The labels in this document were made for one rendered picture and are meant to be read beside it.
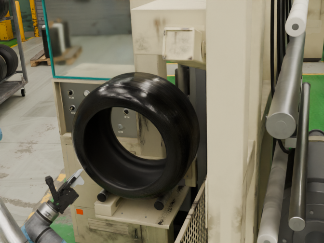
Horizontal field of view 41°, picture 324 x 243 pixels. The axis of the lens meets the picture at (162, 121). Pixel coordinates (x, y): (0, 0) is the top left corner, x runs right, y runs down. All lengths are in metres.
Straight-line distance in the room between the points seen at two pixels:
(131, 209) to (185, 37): 1.08
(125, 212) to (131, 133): 0.66
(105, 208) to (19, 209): 1.88
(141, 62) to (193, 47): 0.88
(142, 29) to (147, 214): 0.98
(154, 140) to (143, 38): 0.92
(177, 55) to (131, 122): 1.35
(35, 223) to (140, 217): 0.47
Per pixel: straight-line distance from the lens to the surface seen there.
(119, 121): 2.59
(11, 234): 1.88
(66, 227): 3.49
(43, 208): 1.98
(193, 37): 1.24
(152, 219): 2.02
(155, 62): 2.07
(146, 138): 2.22
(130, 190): 1.92
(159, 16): 1.36
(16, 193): 4.09
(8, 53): 6.52
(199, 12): 1.32
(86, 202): 2.92
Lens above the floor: 1.94
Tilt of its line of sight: 22 degrees down
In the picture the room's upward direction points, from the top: 3 degrees counter-clockwise
